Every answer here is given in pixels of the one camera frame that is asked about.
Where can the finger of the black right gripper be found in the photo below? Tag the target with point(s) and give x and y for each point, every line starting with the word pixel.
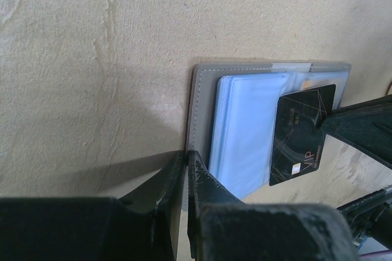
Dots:
pixel 365 126

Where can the grey card holder wallet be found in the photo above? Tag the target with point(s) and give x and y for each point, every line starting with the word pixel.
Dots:
pixel 233 111

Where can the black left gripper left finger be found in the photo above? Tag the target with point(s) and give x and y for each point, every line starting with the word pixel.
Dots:
pixel 141 225

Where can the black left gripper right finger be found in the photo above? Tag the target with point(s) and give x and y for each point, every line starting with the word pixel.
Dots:
pixel 222 227

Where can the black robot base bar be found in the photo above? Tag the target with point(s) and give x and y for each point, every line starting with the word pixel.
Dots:
pixel 370 217

